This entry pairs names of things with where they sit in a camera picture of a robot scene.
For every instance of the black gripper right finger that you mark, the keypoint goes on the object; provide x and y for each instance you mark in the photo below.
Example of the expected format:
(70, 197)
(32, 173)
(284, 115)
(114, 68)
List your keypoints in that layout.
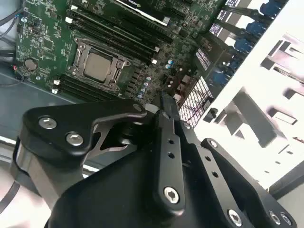
(211, 166)

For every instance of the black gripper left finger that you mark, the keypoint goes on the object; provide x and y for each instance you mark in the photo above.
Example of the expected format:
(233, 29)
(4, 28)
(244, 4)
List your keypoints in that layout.
(107, 109)

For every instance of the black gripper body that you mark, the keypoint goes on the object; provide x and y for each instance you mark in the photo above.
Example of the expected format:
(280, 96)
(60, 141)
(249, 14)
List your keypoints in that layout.
(107, 202)

